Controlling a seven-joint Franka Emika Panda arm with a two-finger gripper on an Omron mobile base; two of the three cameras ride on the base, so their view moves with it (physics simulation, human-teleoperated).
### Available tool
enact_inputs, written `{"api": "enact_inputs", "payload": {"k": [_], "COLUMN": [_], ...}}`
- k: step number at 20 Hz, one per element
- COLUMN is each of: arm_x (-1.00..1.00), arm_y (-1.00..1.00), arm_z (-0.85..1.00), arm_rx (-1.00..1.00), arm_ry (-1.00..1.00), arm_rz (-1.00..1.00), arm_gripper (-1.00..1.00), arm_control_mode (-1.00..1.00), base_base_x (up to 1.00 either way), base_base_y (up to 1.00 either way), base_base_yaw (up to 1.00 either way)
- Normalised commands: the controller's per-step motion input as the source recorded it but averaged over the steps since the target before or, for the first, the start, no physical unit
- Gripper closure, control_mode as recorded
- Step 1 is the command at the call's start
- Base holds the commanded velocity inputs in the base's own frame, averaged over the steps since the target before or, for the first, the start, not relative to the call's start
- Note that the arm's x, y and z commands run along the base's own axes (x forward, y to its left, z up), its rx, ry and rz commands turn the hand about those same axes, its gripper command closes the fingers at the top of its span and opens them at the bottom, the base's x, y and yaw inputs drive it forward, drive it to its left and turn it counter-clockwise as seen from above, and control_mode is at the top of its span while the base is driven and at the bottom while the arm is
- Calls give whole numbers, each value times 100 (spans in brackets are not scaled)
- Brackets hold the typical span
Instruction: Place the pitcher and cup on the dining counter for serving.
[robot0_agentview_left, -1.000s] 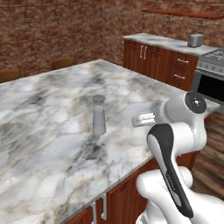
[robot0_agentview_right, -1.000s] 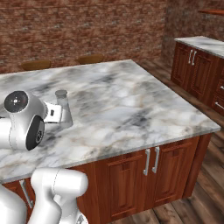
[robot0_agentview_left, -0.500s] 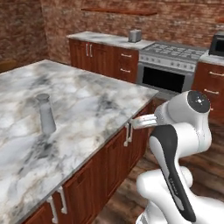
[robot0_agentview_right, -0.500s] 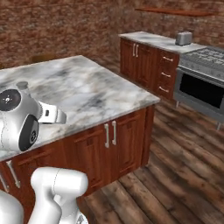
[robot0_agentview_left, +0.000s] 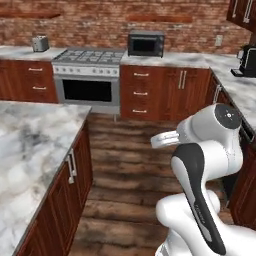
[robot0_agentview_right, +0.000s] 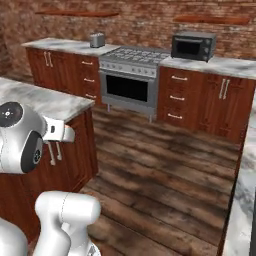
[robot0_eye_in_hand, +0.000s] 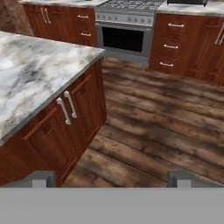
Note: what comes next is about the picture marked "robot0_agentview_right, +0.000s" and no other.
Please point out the brown cupboard run with oven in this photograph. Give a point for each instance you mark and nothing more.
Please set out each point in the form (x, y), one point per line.
(203, 100)

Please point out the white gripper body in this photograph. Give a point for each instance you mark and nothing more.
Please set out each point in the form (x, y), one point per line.
(69, 134)

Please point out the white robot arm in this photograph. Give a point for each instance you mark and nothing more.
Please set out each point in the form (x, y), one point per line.
(18, 146)

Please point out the silver toaster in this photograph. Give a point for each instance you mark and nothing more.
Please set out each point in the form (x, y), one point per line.
(97, 40)

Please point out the brown cupboard run with toaster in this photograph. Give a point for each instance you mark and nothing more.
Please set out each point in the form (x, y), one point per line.
(68, 75)

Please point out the stainless steel range with oven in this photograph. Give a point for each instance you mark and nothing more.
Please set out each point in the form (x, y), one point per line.
(128, 85)

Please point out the long wooden wall shelf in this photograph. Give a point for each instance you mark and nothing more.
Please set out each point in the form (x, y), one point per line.
(76, 13)

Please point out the black toaster oven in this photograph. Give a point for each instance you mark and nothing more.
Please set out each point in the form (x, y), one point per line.
(193, 46)

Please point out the short wooden wall shelf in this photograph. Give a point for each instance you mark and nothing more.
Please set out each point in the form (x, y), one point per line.
(211, 19)

